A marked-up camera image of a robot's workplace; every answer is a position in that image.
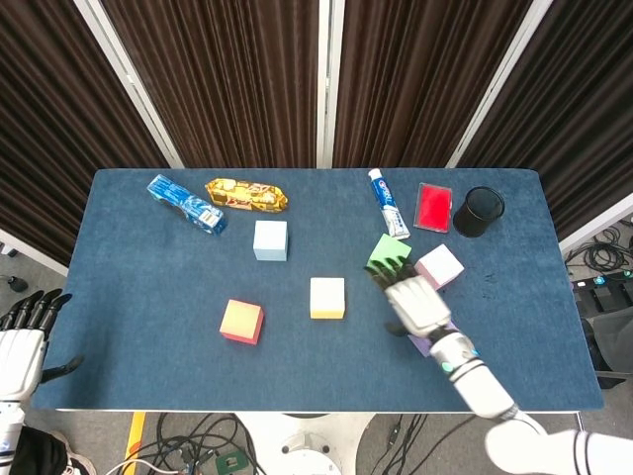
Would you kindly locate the black mesh pen cup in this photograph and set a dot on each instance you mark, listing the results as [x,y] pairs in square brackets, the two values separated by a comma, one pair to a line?
[477,213]

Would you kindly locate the green box on floor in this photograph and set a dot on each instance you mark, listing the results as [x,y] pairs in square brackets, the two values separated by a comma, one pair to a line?
[230,462]

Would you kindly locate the white black sneaker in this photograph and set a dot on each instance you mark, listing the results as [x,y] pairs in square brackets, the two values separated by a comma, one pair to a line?
[74,462]

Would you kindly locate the green cube block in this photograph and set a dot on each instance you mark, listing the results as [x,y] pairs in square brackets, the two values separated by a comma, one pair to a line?
[388,247]

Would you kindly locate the blue felt table cover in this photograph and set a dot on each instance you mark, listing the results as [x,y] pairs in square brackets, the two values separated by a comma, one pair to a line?
[321,366]

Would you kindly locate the black device with teal lights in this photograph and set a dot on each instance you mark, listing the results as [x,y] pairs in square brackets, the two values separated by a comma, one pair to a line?
[601,297]

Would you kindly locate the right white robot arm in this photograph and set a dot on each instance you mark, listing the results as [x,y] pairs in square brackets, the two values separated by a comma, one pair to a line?
[475,381]

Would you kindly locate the white partition frame post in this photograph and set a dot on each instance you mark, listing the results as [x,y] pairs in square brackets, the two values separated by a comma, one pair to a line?
[330,74]
[131,81]
[496,81]

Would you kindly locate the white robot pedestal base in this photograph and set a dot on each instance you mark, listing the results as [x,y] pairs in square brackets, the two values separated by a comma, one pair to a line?
[306,445]

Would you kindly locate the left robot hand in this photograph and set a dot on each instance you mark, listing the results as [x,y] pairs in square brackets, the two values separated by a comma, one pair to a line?
[20,361]

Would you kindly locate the white partition frame rail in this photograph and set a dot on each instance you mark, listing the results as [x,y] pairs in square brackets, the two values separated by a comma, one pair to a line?
[29,251]
[593,225]

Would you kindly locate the blue cookie package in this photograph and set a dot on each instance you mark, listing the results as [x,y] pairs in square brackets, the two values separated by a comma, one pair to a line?
[185,203]

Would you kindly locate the pink cube block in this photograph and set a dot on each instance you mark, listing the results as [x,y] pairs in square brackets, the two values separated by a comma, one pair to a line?
[440,264]

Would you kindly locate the red ink pad case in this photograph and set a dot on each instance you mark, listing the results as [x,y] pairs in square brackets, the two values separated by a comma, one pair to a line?
[434,207]

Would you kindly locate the purple cube block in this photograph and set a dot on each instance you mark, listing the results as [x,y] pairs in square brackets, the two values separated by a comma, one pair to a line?
[419,347]

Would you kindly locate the yellow cube block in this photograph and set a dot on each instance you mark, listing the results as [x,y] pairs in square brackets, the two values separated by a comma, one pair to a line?
[327,297]

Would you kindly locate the brown fabric partition panel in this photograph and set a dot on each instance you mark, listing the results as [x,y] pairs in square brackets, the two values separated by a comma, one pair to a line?
[222,74]
[420,74]
[583,99]
[49,123]

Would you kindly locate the black caster wheel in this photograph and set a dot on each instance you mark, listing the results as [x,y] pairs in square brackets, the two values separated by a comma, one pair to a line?
[17,283]

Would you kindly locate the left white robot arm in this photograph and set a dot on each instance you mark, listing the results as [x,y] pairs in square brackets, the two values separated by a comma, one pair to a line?
[7,430]

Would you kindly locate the yellow floor tape strip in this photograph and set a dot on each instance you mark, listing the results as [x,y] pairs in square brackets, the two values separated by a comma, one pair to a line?
[136,430]

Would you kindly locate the orange red cube block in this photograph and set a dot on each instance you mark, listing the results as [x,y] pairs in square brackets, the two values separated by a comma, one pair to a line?
[241,320]

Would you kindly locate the white blue toothpaste tube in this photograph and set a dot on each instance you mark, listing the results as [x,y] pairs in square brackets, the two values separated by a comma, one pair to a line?
[388,203]

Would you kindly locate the gold cookie package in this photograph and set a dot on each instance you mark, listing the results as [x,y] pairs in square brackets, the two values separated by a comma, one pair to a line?
[247,195]

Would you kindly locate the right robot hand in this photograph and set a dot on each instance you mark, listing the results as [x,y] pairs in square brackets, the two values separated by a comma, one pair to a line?
[418,307]

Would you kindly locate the light blue cube block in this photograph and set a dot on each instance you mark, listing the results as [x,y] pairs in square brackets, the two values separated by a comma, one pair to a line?
[269,237]

